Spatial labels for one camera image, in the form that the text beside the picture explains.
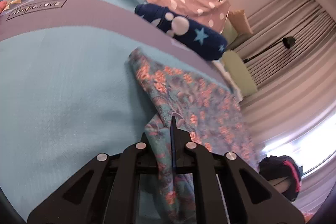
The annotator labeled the teal floral garment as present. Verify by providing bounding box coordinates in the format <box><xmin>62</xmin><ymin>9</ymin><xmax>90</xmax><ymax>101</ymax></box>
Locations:
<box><xmin>129</xmin><ymin>48</ymin><xmax>257</xmax><ymax>223</ymax></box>

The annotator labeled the navy jacket pink trim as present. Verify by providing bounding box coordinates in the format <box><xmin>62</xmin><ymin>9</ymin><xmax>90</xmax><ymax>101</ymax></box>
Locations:
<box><xmin>259</xmin><ymin>155</ymin><xmax>301</xmax><ymax>202</ymax></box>

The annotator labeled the light blue bed cover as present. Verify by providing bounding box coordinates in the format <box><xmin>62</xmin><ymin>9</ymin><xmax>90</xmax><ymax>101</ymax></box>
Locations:
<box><xmin>1</xmin><ymin>0</ymin><xmax>223</xmax><ymax>219</ymax></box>

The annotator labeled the green pillow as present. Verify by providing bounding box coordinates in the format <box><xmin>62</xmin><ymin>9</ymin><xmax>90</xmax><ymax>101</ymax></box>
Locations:
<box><xmin>222</xmin><ymin>19</ymin><xmax>238</xmax><ymax>45</ymax></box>
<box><xmin>221</xmin><ymin>51</ymin><xmax>257</xmax><ymax>97</ymax></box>

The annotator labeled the striped beige curtain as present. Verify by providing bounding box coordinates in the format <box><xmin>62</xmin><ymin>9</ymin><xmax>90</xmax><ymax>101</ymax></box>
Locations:
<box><xmin>233</xmin><ymin>0</ymin><xmax>336</xmax><ymax>214</ymax></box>

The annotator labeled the navy star fleece blanket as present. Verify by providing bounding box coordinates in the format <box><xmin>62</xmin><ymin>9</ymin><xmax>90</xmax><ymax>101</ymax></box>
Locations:
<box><xmin>134</xmin><ymin>3</ymin><xmax>227</xmax><ymax>61</ymax></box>

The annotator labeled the black floor lamp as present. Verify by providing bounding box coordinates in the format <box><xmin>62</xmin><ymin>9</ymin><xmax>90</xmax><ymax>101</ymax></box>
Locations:
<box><xmin>243</xmin><ymin>36</ymin><xmax>295</xmax><ymax>64</ymax></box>

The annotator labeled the beige pillow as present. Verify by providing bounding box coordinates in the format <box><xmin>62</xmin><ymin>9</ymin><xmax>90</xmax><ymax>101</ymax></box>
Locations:
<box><xmin>228</xmin><ymin>10</ymin><xmax>253</xmax><ymax>35</ymax></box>

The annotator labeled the folded pink garment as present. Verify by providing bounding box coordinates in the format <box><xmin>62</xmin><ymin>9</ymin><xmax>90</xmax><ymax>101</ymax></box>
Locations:
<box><xmin>0</xmin><ymin>0</ymin><xmax>7</xmax><ymax>13</ymax></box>

